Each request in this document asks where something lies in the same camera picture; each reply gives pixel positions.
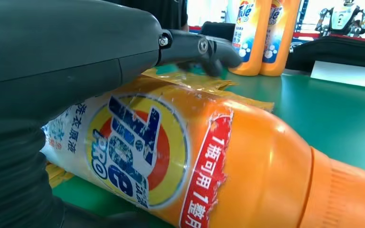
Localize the white table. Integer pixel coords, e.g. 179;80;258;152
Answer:
310;60;365;91

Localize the yellow tape patch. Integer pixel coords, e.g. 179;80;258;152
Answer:
45;67;274;190

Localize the black foam-lined case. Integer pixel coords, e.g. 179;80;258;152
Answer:
286;34;365;72

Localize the silver humanoid robot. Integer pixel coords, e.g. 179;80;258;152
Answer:
315;0;365;38

